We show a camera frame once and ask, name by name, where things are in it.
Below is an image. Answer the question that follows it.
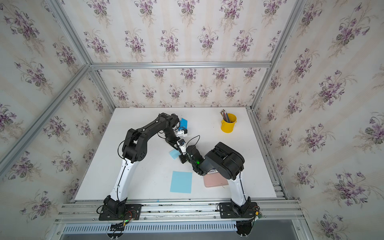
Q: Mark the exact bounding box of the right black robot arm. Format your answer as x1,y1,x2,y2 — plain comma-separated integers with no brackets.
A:
177,142,251,216

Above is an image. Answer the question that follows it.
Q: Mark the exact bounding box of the white vented cable duct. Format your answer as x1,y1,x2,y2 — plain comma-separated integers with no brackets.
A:
63,221,238,235

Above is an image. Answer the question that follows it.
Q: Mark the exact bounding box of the pink eraser case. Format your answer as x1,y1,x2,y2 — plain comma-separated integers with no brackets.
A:
203,173,229,188

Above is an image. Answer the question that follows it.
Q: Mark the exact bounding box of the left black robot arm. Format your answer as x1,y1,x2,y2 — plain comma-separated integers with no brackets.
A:
104,113,184,215

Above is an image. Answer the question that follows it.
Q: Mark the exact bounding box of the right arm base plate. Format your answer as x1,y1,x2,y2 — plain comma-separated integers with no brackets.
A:
218,201,260,219

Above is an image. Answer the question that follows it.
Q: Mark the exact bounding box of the light blue front paper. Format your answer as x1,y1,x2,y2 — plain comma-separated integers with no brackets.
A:
170,171,193,194

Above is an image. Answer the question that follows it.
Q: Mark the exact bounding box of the yellow pencil cup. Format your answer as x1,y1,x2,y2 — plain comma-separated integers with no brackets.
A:
221,113,237,134

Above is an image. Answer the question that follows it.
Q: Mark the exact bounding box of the light blue paper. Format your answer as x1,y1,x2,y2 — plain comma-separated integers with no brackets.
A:
169,150,181,160
170,171,193,194

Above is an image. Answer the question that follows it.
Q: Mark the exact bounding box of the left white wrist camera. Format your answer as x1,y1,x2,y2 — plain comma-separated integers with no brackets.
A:
176,128,188,137

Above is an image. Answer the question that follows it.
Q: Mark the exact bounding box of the bright blue square paper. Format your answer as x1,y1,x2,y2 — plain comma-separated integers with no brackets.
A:
179,118,188,130

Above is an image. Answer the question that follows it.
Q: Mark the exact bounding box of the colored pencils bundle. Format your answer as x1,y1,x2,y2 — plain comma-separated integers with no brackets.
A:
220,109,231,123

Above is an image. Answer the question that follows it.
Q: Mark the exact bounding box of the aluminium front rail frame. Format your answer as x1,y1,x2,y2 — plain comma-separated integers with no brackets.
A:
47,198,314,240

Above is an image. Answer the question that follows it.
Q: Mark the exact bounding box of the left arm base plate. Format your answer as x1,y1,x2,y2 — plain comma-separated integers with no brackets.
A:
99,204,142,221

